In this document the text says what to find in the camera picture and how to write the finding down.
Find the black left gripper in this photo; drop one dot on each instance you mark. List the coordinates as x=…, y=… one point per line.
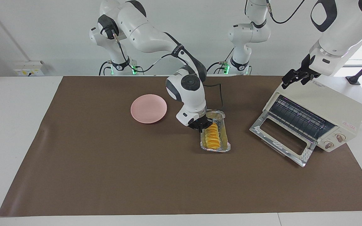
x=308, y=70

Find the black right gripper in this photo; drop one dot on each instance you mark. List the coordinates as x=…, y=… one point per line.
x=201, y=122

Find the sliced orange bread loaf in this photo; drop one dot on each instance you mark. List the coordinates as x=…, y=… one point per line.
x=213, y=138

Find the aluminium foil tray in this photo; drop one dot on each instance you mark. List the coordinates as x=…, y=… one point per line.
x=225, y=144

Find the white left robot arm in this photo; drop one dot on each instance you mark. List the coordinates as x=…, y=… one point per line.
x=250, y=34

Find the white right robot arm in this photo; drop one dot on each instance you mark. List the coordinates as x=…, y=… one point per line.
x=146, y=37

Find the cream white toaster oven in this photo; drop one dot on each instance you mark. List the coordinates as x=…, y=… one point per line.
x=328, y=106

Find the glass oven door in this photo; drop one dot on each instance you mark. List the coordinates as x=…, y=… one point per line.
x=261, y=128

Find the small oven knob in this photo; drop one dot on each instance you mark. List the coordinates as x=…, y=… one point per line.
x=328, y=145

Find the large oven knob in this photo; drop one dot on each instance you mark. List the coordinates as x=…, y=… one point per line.
x=340, y=138

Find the pink round plate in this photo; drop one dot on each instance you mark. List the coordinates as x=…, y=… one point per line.
x=148, y=109

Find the brown table mat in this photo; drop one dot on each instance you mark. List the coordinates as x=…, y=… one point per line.
x=137, y=175

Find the white wall socket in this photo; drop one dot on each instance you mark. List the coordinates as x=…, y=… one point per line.
x=28, y=68

